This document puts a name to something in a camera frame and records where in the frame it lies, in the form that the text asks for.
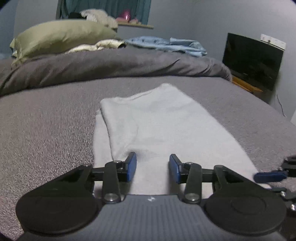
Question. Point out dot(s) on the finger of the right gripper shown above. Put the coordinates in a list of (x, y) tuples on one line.
[(273, 176)]

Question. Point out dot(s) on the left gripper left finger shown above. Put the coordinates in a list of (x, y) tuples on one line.
[(112, 174)]

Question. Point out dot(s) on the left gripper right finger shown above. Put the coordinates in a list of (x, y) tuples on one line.
[(193, 176)]

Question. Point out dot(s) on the light grey sweatshirt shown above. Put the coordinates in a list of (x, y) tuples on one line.
[(155, 124)]

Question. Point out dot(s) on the beige clothes pile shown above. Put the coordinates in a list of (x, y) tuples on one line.
[(96, 15)]

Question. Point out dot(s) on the grey bed sheet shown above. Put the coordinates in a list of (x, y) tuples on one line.
[(48, 131)]

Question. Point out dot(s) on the wooden tv stand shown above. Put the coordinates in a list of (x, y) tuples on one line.
[(246, 86)]

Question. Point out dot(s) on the black television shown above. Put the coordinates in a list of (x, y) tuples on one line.
[(253, 61)]

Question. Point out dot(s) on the cream yellow garment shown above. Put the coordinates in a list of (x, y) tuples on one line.
[(100, 45)]

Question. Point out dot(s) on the light blue garment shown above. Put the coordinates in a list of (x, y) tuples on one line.
[(190, 47)]

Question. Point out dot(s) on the dark grey duvet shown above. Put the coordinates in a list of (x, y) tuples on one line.
[(49, 70)]

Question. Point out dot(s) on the olive green pillow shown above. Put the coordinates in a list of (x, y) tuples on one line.
[(57, 37)]

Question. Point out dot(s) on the wooden window sill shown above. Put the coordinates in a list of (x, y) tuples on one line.
[(136, 25)]

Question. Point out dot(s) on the pink object on sill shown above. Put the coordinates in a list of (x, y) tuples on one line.
[(126, 17)]

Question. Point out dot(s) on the teal curtain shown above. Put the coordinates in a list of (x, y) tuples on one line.
[(138, 9)]

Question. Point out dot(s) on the white wall socket box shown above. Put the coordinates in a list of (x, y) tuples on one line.
[(273, 41)]

